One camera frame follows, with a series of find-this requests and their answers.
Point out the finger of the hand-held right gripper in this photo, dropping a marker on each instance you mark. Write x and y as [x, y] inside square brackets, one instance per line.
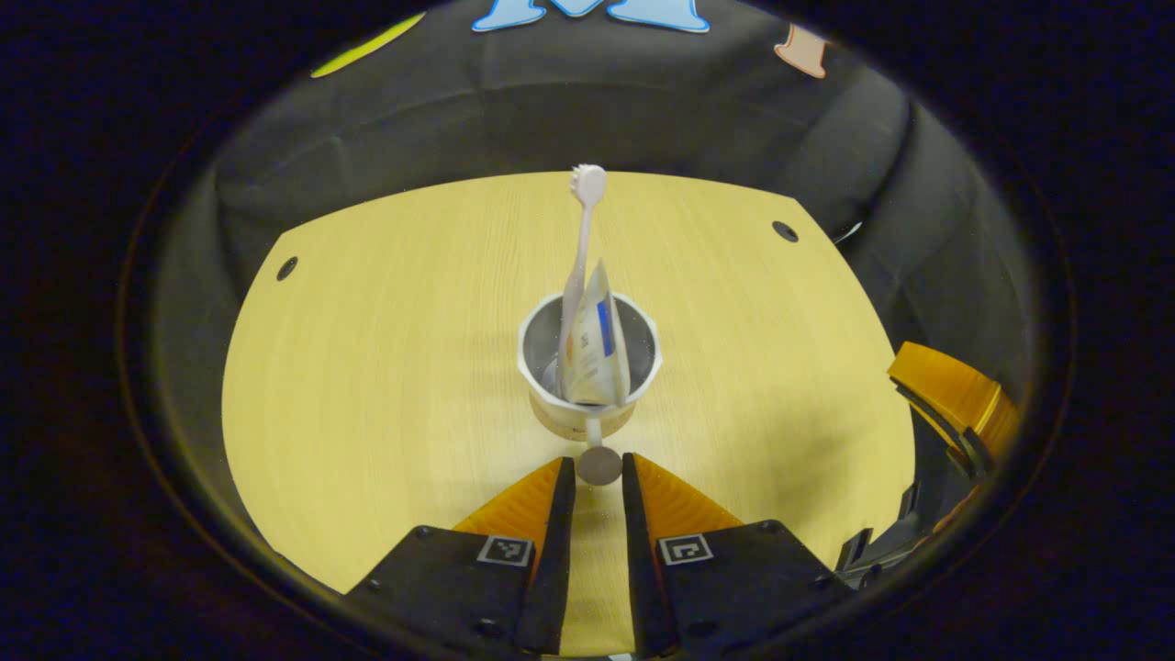
[959, 395]

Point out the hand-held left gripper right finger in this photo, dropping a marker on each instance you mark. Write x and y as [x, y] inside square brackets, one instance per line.
[643, 569]

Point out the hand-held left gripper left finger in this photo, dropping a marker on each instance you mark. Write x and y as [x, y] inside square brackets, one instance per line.
[553, 569]

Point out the white toothpaste tube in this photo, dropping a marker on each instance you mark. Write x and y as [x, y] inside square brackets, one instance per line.
[592, 367]

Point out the pale purple toothbrush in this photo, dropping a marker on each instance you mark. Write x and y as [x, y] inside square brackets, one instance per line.
[580, 257]

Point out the wooden desktop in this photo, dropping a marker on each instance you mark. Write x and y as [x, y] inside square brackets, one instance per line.
[367, 395]

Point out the thin white strip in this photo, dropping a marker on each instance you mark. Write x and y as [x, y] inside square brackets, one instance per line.
[850, 231]

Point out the black desk grommet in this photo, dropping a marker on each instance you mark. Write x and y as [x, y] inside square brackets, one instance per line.
[785, 231]
[286, 268]

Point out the black backdrop cloth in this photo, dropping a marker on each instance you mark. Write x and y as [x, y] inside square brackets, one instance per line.
[643, 101]

